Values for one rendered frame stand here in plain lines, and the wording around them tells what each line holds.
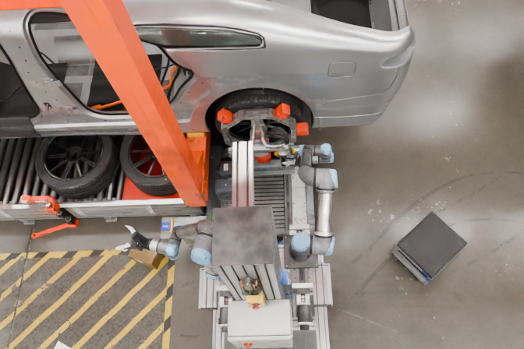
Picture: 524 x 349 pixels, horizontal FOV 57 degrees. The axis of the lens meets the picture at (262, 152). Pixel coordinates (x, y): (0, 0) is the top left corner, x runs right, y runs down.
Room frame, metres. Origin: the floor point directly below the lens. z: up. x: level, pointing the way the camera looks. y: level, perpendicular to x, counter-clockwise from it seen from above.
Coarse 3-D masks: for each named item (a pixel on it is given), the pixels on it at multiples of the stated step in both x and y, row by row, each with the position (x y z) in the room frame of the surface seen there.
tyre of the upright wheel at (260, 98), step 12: (228, 96) 1.94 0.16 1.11; (240, 96) 1.89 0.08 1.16; (252, 96) 1.86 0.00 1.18; (264, 96) 1.84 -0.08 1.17; (276, 96) 1.85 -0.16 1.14; (288, 96) 1.86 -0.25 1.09; (216, 108) 1.95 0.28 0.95; (228, 108) 1.84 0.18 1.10; (240, 108) 1.83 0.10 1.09; (300, 108) 1.83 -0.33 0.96; (216, 120) 1.86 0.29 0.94; (300, 120) 1.77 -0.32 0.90
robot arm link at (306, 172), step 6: (300, 150) 1.48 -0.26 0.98; (306, 150) 1.45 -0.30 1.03; (312, 150) 1.46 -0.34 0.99; (306, 156) 1.38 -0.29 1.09; (312, 156) 1.40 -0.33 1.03; (306, 162) 1.31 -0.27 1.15; (300, 168) 1.25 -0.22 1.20; (306, 168) 1.23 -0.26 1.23; (312, 168) 1.22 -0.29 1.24; (300, 174) 1.20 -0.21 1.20; (306, 174) 1.18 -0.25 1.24; (312, 174) 1.17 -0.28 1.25; (306, 180) 1.15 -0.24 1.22; (312, 180) 1.14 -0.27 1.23
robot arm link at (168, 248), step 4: (160, 240) 0.93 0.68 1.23; (160, 244) 0.90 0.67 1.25; (164, 244) 0.89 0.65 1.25; (168, 244) 0.89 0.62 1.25; (172, 244) 0.89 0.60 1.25; (176, 244) 0.89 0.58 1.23; (156, 248) 0.88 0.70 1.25; (160, 248) 0.87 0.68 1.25; (164, 248) 0.87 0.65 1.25; (168, 248) 0.86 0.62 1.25; (172, 248) 0.86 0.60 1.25; (176, 248) 0.87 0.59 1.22; (160, 252) 0.85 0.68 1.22; (164, 252) 0.85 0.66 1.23; (168, 252) 0.84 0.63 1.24; (172, 252) 0.84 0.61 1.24; (176, 252) 0.85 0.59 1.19
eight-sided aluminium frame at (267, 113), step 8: (240, 112) 1.78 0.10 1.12; (248, 112) 1.78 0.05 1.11; (256, 112) 1.77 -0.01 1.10; (264, 112) 1.76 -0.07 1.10; (272, 112) 1.74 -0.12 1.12; (240, 120) 1.74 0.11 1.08; (280, 120) 1.70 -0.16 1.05; (288, 120) 1.74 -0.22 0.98; (224, 128) 1.76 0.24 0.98; (224, 136) 1.77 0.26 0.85; (232, 136) 1.82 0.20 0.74; (232, 144) 1.76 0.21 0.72; (272, 144) 1.76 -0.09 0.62; (288, 144) 1.70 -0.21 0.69
